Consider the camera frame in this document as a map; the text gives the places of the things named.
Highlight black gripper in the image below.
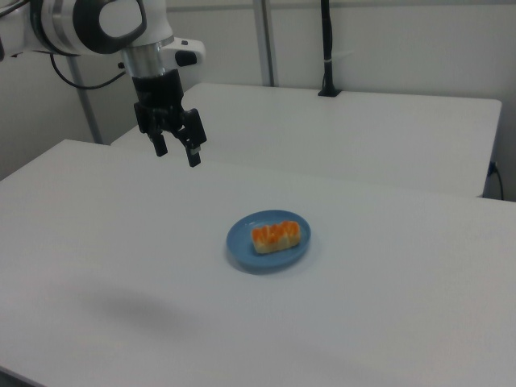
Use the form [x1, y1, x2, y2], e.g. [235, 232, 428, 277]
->
[131, 69, 208, 169]

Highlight orange topped bread loaf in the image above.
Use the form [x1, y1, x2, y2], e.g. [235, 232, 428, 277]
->
[252, 220, 302, 255]

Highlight blue round plate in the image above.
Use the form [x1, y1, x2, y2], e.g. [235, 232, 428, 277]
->
[225, 209, 314, 276]

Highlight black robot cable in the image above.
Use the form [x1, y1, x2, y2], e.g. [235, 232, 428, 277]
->
[49, 52, 127, 90]

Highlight grey metal wall post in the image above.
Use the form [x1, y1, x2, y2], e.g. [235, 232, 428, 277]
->
[252, 0, 280, 87]

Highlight black camera stand pole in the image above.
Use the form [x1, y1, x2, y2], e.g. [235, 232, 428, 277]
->
[318, 0, 343, 98]

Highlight black wall cable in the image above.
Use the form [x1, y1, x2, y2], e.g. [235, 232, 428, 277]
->
[488, 160, 505, 201]

